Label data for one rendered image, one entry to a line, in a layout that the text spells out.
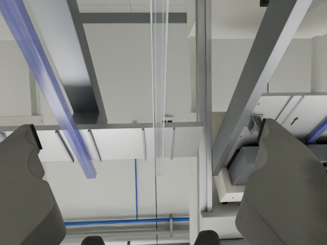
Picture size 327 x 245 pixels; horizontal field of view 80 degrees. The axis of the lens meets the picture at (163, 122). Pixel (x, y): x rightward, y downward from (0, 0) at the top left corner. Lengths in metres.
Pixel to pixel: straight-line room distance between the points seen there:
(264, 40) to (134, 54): 1.84
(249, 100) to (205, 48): 0.30
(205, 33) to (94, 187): 1.94
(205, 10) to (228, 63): 1.57
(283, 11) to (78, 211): 2.35
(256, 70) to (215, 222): 0.46
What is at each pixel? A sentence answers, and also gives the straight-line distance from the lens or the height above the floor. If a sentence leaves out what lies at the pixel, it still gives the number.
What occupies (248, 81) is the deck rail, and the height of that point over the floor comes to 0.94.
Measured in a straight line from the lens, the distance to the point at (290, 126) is 0.53.
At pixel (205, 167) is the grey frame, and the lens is 0.64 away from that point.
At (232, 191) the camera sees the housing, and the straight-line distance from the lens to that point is 0.61.
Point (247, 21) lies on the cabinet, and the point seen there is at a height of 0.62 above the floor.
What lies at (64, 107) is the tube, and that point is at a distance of 0.24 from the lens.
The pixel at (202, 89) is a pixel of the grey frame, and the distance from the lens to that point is 0.61.
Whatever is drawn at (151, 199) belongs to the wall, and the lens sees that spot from 2.24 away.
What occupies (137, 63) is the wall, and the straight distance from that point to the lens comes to 2.11.
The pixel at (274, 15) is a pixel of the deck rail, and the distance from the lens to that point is 0.35.
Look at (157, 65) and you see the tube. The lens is 0.19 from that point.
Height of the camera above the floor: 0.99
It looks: 3 degrees up
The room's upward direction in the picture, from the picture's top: 179 degrees clockwise
